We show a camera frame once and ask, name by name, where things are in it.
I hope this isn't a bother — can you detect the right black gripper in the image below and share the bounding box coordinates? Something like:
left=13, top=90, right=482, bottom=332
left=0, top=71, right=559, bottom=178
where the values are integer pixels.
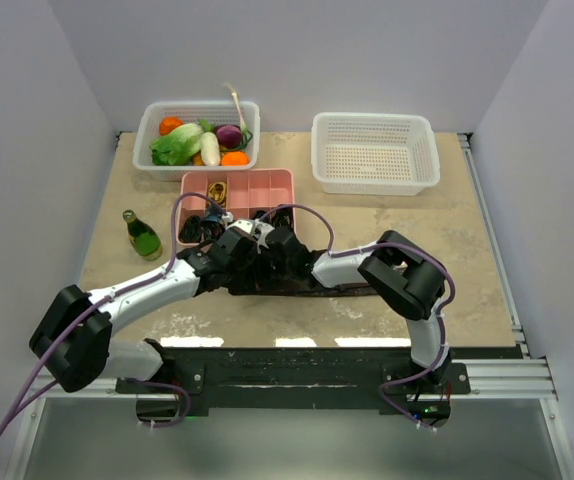
left=244, top=246, right=295, bottom=290

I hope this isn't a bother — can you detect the brown patterned tie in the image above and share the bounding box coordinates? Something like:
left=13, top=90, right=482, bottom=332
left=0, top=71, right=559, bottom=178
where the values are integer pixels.
left=224, top=274, right=376, bottom=298

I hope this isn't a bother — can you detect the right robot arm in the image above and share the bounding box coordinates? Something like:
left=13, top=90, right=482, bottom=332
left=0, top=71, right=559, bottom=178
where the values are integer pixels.
left=252, top=222, right=449, bottom=393

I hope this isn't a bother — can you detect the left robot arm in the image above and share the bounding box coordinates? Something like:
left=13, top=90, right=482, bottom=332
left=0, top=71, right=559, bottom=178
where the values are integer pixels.
left=29, top=226, right=257, bottom=393

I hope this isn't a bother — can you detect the rolled black orange tie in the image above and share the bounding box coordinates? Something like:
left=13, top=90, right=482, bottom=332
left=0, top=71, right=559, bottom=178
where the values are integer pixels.
left=270, top=207, right=294, bottom=231

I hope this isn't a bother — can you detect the rolled dark blue tie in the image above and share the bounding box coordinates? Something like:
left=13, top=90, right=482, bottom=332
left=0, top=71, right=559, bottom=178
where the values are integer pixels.
left=178, top=206, right=225, bottom=244

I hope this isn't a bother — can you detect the pink divided organizer tray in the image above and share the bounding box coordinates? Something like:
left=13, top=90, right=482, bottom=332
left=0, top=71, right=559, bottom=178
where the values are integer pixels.
left=177, top=169, right=295, bottom=247

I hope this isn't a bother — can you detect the rolled yellow tie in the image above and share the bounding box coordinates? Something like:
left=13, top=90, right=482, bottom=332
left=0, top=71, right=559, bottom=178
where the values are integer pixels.
left=207, top=181, right=228, bottom=207

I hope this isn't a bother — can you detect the green glass bottle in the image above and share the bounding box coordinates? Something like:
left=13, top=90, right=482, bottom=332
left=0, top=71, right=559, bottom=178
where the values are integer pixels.
left=122, top=209, right=163, bottom=261

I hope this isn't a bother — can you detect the orange front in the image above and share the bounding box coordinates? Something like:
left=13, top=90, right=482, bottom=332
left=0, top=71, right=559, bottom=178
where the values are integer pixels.
left=221, top=151, right=249, bottom=167

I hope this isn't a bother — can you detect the white radish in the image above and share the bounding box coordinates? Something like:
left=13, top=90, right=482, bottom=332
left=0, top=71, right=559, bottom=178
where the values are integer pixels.
left=200, top=132, right=221, bottom=167

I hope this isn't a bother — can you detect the white empty basket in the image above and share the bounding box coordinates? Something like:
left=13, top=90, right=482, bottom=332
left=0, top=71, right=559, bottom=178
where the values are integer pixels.
left=311, top=112, right=441, bottom=196

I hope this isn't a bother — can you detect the purple onion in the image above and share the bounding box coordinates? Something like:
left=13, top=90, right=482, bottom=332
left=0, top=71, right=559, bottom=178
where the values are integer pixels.
left=215, top=125, right=244, bottom=149

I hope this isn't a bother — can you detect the green lettuce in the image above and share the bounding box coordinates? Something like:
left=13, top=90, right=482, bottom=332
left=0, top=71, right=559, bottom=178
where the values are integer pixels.
left=150, top=123, right=204, bottom=166

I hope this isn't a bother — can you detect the green onion stalk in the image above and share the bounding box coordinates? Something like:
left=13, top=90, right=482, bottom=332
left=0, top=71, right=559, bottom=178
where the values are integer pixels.
left=223, top=82, right=253, bottom=147

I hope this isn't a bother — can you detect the white vegetable basket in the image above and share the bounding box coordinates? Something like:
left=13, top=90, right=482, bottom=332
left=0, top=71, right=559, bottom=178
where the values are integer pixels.
left=132, top=100, right=260, bottom=182

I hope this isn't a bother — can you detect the orange tomato back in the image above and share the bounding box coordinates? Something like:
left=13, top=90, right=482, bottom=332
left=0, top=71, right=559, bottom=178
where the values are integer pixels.
left=158, top=116, right=183, bottom=136

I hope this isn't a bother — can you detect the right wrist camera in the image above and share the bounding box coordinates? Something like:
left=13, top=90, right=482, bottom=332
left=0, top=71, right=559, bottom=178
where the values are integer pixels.
left=253, top=221, right=274, bottom=250

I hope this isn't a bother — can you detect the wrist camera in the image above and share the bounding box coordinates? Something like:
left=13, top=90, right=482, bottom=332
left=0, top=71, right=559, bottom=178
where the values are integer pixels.
left=253, top=221, right=274, bottom=250
left=226, top=219, right=258, bottom=242

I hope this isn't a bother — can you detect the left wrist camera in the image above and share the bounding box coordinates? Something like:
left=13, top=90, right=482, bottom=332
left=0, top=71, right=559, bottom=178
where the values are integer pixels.
left=226, top=219, right=258, bottom=242

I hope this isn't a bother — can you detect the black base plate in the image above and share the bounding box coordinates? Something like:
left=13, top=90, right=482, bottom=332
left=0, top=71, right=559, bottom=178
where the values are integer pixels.
left=116, top=347, right=471, bottom=427

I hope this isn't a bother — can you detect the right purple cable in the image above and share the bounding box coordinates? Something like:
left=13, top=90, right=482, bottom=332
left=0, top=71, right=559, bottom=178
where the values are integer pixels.
left=259, top=203, right=456, bottom=432

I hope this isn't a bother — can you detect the purple cable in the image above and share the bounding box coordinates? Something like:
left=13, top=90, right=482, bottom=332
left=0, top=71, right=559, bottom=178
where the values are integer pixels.
left=259, top=203, right=456, bottom=432
left=0, top=192, right=233, bottom=444

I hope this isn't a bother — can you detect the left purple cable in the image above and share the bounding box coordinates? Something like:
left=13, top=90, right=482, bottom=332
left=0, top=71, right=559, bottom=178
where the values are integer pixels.
left=0, top=192, right=233, bottom=444

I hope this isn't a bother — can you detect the aluminium frame rail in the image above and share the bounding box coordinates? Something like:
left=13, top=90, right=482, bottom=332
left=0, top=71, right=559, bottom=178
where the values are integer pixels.
left=29, top=357, right=558, bottom=401

